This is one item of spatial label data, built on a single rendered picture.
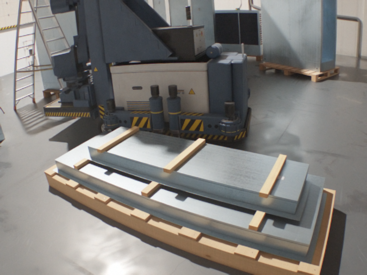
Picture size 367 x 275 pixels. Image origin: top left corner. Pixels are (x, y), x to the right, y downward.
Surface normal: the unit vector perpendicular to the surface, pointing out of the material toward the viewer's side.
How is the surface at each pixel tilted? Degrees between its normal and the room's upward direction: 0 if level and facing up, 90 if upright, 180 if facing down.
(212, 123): 90
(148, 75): 90
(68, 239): 0
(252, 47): 90
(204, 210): 0
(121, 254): 0
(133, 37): 90
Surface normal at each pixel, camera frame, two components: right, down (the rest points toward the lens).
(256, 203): -0.53, 0.41
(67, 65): 0.29, 0.40
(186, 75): -0.31, 0.44
